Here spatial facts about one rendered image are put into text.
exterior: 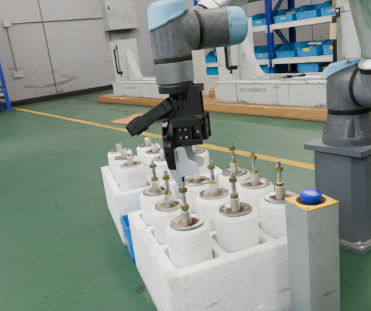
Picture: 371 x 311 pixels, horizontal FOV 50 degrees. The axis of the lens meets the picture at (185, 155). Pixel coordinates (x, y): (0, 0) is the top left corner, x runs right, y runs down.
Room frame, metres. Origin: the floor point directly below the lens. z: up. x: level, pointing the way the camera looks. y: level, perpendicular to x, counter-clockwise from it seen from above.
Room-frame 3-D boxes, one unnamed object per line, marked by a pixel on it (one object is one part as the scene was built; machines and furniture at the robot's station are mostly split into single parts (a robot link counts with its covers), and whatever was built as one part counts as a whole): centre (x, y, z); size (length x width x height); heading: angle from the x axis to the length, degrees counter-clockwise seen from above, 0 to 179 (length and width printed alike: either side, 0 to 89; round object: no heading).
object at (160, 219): (0.90, 0.05, 0.16); 0.10 x 0.10 x 0.18
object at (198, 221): (0.79, 0.01, 0.25); 0.08 x 0.08 x 0.01
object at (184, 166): (0.76, 0.00, 0.38); 0.06 x 0.03 x 0.09; 71
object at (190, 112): (0.78, -0.01, 0.49); 0.09 x 0.08 x 0.12; 71
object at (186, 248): (0.79, 0.01, 0.16); 0.10 x 0.10 x 0.18
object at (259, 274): (0.94, -0.06, 0.09); 0.39 x 0.39 x 0.18; 18
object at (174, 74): (0.79, 0.00, 0.57); 0.08 x 0.08 x 0.05
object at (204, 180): (1.05, -0.02, 0.25); 0.08 x 0.08 x 0.01
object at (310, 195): (0.69, -0.22, 0.32); 0.04 x 0.04 x 0.02
